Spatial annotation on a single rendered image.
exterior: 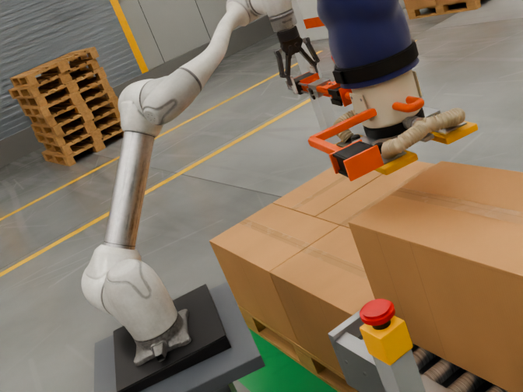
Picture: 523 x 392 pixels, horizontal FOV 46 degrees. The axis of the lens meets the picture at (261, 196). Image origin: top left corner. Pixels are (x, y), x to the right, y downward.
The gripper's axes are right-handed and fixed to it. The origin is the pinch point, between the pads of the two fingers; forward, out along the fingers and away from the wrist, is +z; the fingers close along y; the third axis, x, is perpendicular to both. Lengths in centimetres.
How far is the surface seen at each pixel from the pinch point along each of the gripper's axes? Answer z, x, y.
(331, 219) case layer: 70, 32, 1
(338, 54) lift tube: -17, -62, -9
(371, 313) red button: 21, -114, -40
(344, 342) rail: 65, -58, -35
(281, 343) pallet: 123, 41, -41
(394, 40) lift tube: -17, -70, 3
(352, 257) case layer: 70, -7, -7
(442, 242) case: 30, -89, -10
